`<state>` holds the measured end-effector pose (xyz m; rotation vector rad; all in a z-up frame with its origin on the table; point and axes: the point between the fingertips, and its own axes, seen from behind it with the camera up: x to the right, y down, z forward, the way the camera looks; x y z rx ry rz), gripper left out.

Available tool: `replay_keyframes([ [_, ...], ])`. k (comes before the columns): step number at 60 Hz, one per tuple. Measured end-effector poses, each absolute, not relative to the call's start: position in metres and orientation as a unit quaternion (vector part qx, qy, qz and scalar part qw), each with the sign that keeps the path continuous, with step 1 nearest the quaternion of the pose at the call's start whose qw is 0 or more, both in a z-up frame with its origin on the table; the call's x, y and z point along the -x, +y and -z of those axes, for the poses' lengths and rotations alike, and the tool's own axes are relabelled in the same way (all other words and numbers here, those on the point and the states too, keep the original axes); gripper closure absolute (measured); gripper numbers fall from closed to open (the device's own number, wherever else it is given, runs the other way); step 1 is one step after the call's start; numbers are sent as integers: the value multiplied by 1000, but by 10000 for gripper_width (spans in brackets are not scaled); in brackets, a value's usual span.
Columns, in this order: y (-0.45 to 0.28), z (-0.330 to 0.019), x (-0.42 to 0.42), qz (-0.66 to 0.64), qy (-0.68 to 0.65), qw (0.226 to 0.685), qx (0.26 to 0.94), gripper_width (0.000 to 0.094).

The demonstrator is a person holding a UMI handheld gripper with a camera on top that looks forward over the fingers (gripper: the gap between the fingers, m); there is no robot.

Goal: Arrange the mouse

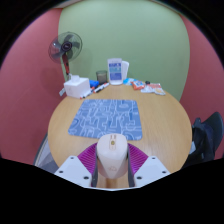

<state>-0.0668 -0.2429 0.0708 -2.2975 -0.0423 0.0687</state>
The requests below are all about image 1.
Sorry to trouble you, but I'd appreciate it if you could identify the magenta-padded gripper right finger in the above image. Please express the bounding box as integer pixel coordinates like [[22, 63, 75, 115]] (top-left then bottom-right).
[[126, 143, 171, 188]]

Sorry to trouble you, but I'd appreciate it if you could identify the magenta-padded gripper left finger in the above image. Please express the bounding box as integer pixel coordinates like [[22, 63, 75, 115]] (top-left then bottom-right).
[[54, 143, 99, 188]]

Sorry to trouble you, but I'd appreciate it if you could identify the cream white computer mouse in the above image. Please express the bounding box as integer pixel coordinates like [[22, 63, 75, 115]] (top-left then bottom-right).
[[96, 133, 129, 180]]

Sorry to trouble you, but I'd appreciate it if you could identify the blue patterned mouse pad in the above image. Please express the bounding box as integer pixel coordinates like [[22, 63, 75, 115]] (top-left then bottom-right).
[[67, 98, 144, 141]]

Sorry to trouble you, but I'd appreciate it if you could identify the white marker red cap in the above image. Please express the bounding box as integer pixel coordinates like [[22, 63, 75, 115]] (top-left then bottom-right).
[[90, 83, 106, 94], [79, 87, 96, 100]]

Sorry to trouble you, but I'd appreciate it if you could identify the black office chair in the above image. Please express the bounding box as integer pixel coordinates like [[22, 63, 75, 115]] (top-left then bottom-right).
[[199, 111, 224, 161]]

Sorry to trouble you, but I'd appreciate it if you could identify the white and orange snack packet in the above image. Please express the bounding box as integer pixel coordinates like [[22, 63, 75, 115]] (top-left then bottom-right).
[[140, 82, 166, 96]]

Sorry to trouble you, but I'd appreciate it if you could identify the white tissue box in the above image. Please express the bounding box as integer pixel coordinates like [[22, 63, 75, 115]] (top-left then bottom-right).
[[63, 74, 91, 99]]

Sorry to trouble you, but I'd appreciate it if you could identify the blue whiteboard eraser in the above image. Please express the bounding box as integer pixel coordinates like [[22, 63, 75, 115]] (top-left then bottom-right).
[[88, 79, 100, 89]]

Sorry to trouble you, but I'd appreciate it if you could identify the dark mesh pen cup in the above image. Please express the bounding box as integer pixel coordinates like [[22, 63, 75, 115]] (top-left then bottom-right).
[[95, 69, 108, 85]]

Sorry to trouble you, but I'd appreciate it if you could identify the black standing fan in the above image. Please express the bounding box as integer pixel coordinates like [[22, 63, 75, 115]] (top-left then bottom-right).
[[48, 31, 83, 81]]

